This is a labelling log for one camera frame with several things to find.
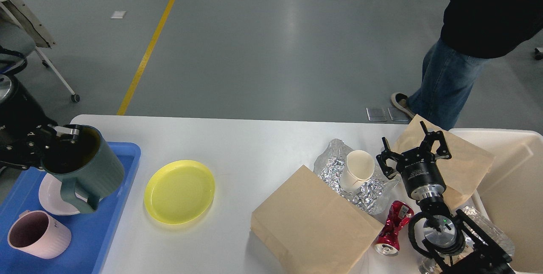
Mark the dark green mug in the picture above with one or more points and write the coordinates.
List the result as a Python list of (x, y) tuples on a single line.
[(86, 166)]

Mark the brown paper bag right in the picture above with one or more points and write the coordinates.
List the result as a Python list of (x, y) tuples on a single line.
[(462, 173)]

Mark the large brown paper bag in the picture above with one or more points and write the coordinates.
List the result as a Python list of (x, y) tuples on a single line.
[(311, 229)]

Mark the pink mug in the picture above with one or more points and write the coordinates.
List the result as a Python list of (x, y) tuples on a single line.
[(39, 234)]

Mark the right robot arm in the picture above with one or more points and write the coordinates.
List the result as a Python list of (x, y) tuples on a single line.
[(453, 240)]

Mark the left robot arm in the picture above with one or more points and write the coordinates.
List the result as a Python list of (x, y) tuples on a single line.
[(19, 110)]

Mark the crushed red can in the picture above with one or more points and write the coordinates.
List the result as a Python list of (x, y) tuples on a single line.
[(399, 215)]

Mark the yellow plastic plate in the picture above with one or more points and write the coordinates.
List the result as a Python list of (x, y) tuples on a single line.
[(179, 192)]

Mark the floor socket plate right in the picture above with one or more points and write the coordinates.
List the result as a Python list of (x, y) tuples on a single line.
[(397, 115)]

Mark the crumpled aluminium foil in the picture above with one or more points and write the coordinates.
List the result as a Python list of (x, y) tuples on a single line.
[(372, 196)]

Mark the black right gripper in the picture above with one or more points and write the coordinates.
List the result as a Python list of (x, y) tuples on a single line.
[(417, 167)]

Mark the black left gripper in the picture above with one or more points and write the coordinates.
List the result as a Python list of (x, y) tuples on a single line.
[(24, 149)]

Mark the floor socket plate left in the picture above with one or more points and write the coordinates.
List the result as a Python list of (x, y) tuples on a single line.
[(376, 114)]

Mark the white paper cup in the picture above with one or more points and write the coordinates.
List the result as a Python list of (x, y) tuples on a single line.
[(359, 168)]

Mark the grey chair left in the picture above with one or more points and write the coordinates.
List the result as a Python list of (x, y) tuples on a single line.
[(22, 34)]

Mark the floor socket plate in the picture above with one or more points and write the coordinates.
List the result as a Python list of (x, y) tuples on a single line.
[(376, 114), (397, 115)]

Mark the white plastic bin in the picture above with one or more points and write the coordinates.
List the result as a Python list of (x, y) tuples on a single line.
[(512, 192)]

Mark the pink plate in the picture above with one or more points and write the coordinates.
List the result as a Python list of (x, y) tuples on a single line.
[(50, 198)]

